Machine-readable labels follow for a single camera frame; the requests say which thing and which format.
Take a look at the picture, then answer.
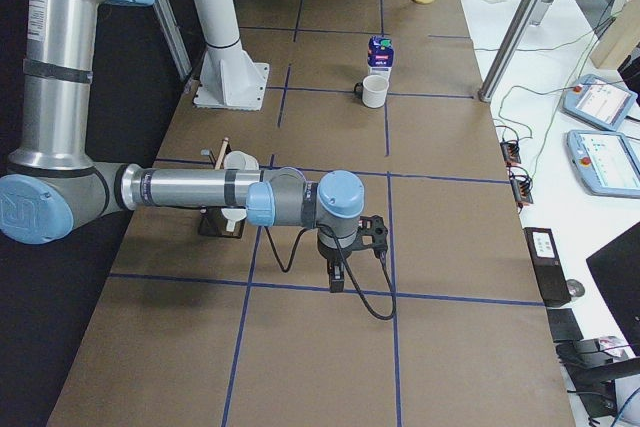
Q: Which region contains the teach pendant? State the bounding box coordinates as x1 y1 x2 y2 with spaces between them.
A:
561 74 637 131
565 130 639 199

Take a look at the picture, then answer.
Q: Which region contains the black wire mug rack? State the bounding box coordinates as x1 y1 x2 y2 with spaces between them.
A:
198 137 244 239

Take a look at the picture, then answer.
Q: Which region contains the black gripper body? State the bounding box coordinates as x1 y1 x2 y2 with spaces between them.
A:
317 224 358 267

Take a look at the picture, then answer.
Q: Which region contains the teach pendant near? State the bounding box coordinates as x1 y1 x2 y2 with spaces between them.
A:
565 130 639 199

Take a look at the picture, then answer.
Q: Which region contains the white pedestal column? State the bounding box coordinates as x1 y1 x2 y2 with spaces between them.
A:
194 0 270 111

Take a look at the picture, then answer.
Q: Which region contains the white mug rack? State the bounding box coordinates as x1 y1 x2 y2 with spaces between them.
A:
223 150 260 171
221 207 247 235

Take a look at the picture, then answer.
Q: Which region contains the orange relay board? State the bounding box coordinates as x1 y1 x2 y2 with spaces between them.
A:
509 174 533 208
500 139 521 166

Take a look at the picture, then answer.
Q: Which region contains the aluminium frame post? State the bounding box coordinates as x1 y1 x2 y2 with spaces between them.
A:
478 0 541 103

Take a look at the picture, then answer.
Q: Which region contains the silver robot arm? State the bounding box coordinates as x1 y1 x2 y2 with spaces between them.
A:
1 0 364 292

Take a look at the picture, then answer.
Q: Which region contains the black box with label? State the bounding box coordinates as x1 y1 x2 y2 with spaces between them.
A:
523 227 571 307

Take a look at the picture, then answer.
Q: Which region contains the white smiley mug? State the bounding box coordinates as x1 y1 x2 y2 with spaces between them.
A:
353 74 389 109

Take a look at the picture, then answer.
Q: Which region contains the orange relay board far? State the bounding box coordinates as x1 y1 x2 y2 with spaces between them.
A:
500 139 521 166

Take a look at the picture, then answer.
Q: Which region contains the black monitor corner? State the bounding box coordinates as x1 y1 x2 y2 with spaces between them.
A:
587 225 640 354

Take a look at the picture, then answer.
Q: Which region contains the teach pendant far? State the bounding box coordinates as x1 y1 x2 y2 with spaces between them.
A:
561 74 637 131

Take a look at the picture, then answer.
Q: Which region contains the white mug lower rack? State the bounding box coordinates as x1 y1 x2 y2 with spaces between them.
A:
221 207 247 235

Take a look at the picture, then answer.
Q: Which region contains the white mug upper rack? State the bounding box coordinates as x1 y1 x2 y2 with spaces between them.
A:
223 150 260 171

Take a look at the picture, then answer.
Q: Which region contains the orange relay board near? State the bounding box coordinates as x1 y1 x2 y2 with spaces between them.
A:
509 174 533 208

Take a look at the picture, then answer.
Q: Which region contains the blue white milk carton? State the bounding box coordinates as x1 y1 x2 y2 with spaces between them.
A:
367 36 394 80

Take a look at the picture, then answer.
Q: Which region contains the wooden board on desk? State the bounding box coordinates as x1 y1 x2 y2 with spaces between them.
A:
591 0 639 70

